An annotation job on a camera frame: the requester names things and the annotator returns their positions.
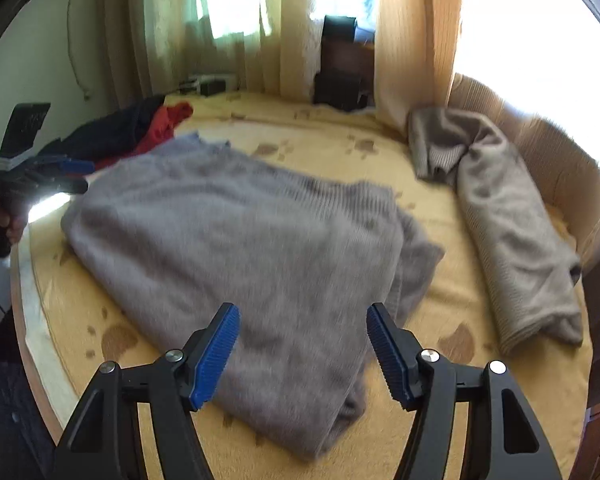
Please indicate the wooden bed frame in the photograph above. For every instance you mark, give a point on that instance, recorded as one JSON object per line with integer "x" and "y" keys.
{"x": 27, "y": 340}

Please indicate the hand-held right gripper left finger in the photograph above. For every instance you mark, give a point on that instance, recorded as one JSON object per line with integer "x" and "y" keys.
{"x": 215, "y": 360}

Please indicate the black speaker box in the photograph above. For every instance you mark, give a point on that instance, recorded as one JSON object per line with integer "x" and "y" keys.
{"x": 347, "y": 55}

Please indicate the person's left hand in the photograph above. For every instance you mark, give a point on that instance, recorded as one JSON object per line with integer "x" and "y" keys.
{"x": 16, "y": 227}

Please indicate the white bed sheet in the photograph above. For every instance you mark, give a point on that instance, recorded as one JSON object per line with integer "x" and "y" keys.
{"x": 37, "y": 325}

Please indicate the red knit garment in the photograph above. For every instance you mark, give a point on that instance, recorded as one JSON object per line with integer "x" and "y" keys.
{"x": 160, "y": 127}

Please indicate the grey knit sweater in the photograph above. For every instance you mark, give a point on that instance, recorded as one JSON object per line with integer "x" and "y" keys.
{"x": 240, "y": 250}

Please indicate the beige knit sweater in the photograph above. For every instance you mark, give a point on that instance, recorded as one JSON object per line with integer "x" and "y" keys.
{"x": 510, "y": 220}

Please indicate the large black box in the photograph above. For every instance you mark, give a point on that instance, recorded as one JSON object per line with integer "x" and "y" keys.
{"x": 341, "y": 91}

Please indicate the small black box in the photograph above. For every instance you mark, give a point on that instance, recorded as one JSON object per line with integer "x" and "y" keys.
{"x": 339, "y": 27}

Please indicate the peach curtain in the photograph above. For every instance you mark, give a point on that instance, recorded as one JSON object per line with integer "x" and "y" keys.
{"x": 410, "y": 35}

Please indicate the cream curtain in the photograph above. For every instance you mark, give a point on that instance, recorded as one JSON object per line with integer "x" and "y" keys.
{"x": 285, "y": 35}

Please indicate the black power adapter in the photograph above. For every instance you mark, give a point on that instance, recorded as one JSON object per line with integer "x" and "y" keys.
{"x": 213, "y": 88}

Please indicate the dark navy garment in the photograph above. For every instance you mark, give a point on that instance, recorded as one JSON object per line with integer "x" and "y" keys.
{"x": 110, "y": 130}

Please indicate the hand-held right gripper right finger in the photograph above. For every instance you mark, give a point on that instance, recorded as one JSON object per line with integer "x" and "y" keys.
{"x": 387, "y": 355}

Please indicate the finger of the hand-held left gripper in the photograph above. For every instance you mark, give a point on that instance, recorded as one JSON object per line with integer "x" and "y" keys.
{"x": 67, "y": 165}
{"x": 60, "y": 185}

